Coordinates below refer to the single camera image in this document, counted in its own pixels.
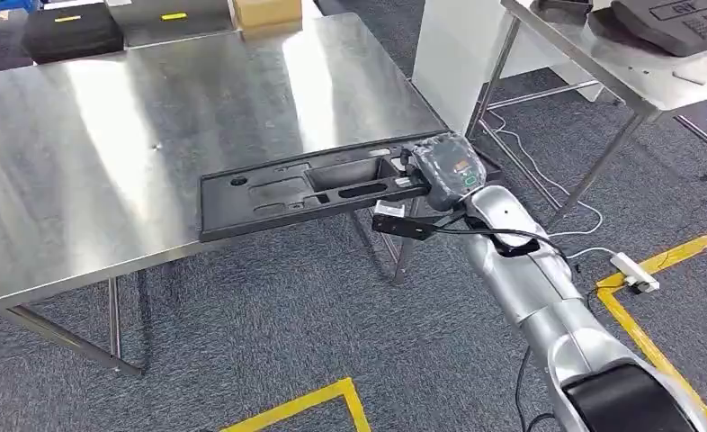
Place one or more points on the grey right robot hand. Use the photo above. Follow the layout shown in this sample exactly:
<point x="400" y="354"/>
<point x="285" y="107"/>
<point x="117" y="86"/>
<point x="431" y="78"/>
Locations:
<point x="449" y="170"/>

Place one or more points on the black plastic tray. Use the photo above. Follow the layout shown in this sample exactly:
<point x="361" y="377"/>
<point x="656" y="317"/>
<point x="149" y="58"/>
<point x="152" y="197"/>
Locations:
<point x="258" y="203"/>

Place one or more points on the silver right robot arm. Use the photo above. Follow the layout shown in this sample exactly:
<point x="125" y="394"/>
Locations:
<point x="538" y="286"/>

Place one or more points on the white panel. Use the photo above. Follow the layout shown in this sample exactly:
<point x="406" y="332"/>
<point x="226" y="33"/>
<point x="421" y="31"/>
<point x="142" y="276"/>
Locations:
<point x="449" y="59"/>

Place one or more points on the steel side table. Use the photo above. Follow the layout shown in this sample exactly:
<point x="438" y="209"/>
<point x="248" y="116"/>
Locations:
<point x="627" y="71"/>

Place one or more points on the white power strip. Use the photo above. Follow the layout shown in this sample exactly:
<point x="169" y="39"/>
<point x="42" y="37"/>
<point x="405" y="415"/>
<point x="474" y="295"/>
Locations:
<point x="630" y="271"/>

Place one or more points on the cardboard box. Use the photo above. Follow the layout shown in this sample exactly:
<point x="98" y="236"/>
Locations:
<point x="267" y="12"/>

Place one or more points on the black keypad foam tray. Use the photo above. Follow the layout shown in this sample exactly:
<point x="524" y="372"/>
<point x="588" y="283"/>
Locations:
<point x="675" y="30"/>

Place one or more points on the large steel table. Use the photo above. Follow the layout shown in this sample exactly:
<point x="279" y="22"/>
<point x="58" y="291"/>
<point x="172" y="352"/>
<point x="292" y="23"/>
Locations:
<point x="121" y="149"/>

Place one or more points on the grey metal box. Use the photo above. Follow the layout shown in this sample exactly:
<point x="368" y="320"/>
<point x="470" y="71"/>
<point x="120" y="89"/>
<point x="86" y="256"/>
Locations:
<point x="151" y="30"/>

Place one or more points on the black case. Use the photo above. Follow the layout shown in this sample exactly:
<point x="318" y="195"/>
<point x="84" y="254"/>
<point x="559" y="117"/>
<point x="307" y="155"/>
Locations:
<point x="70" y="36"/>

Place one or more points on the blue crate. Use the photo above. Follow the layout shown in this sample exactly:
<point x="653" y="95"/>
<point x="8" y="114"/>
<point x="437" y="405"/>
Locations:
<point x="2" y="5"/>

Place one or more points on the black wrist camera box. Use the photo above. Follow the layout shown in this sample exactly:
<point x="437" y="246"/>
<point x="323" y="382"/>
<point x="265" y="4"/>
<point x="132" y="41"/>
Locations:
<point x="401" y="228"/>

